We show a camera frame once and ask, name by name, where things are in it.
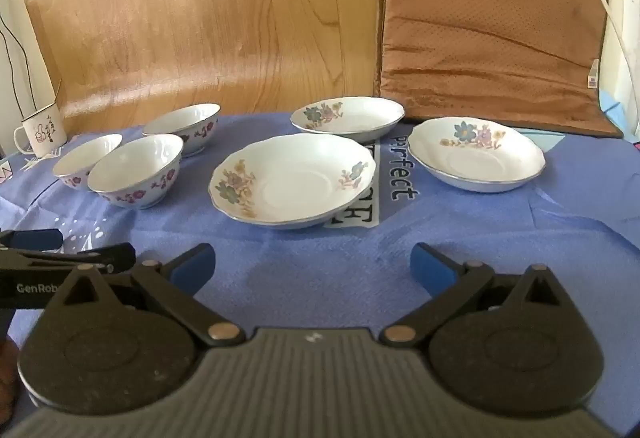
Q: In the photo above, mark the white bowl with red flowers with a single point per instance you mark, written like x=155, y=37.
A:
x=85, y=159
x=136, y=170
x=186, y=127

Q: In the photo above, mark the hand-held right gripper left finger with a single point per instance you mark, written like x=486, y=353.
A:
x=192, y=266

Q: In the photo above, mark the thin wooden stick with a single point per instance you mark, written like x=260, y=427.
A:
x=58, y=92

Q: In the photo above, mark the brown seat cushion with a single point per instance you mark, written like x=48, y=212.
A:
x=490, y=23

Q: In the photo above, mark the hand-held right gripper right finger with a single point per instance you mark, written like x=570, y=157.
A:
x=430, y=266

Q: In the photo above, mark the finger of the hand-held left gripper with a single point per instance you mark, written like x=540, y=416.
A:
x=37, y=239
x=107, y=255

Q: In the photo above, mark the blue printed cloth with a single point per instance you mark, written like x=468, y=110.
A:
x=310, y=263

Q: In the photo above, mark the white enamel mug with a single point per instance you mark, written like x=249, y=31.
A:
x=41, y=130

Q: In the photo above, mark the white floral plate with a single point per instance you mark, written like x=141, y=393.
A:
x=345, y=117
x=477, y=153
x=292, y=183

